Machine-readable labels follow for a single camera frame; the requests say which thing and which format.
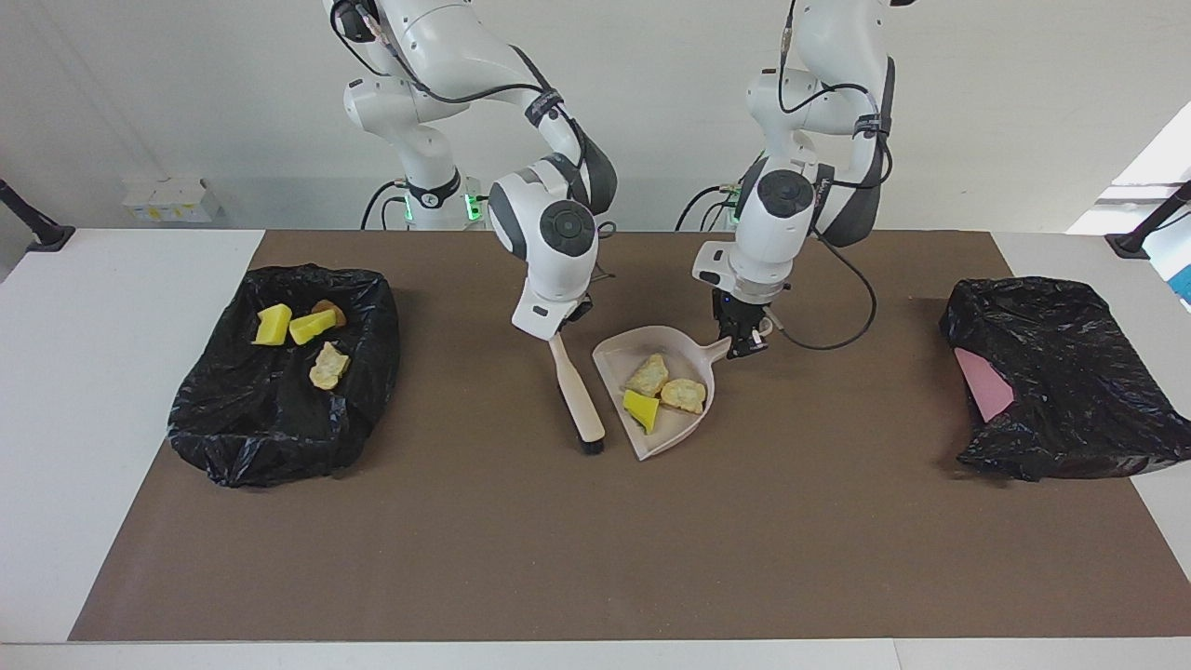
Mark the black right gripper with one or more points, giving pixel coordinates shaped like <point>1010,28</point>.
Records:
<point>575,316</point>

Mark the white wall socket box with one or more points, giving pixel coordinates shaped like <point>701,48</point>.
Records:
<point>172,200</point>

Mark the brown bread roll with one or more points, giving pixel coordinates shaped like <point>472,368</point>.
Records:
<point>332,311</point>

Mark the pink bin wall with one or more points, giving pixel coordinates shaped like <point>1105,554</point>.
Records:
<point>986,386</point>

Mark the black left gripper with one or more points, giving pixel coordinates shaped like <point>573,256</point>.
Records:
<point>744,312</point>

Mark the beige plastic dustpan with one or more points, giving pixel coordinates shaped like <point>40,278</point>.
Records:
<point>679,435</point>

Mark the left black trash bag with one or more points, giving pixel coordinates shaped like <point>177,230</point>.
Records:
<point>260,428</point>

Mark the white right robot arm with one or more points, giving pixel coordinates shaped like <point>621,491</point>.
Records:
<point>549,261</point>

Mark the chunky pale bread piece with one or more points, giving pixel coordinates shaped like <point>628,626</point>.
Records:
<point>648,374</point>

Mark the yellow sponge piece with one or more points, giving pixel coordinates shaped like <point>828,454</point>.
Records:
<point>642,409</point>
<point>313,327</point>
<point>273,327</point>

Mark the brown table mat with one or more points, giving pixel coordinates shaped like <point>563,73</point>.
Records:
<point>558,577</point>

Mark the black bag with pink bin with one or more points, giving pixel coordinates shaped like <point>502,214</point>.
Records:
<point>1070,372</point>

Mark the oval pale bread piece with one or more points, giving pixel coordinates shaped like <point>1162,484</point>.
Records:
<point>684,396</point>

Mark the beige hand brush black bristles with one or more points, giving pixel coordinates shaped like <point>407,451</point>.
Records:
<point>582,400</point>

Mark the blue object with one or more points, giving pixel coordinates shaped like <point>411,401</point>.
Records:
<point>1184,284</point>

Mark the black clamp stand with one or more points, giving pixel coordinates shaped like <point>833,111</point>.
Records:
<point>1140,237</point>
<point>37,228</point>

